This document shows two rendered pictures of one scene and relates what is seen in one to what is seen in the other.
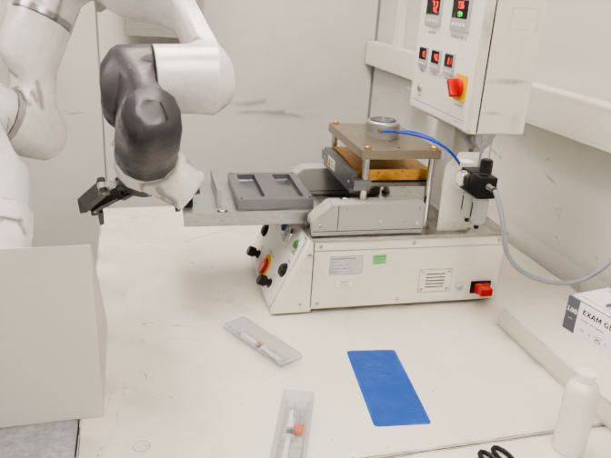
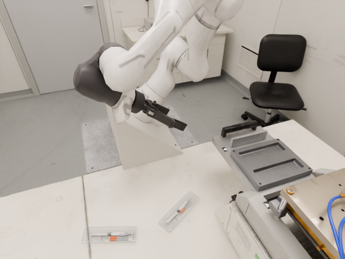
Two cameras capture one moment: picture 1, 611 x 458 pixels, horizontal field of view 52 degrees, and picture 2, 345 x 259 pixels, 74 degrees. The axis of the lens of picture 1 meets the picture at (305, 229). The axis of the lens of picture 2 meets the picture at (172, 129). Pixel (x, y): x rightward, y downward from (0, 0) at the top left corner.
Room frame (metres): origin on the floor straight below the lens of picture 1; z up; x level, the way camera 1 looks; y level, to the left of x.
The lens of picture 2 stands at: (0.99, -0.42, 1.54)
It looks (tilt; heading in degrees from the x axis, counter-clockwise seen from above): 38 degrees down; 85
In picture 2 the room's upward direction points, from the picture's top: straight up
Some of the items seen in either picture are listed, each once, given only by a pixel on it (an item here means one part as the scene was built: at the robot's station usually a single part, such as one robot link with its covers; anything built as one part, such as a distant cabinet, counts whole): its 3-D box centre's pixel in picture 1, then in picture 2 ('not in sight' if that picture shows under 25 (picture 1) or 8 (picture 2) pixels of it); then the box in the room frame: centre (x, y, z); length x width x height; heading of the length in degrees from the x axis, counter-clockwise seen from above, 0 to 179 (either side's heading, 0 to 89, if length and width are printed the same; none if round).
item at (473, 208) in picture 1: (473, 190); not in sight; (1.24, -0.34, 1.05); 0.15 x 0.05 x 0.15; 14
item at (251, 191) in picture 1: (268, 189); (269, 162); (1.36, 0.09, 0.98); 0.20 x 0.17 x 0.03; 14
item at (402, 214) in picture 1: (363, 215); (268, 226); (1.27, -0.12, 0.96); 0.26 x 0.05 x 0.07; 104
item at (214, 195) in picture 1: (247, 194); (259, 154); (1.35, 0.14, 0.97); 0.30 x 0.22 x 0.08; 104
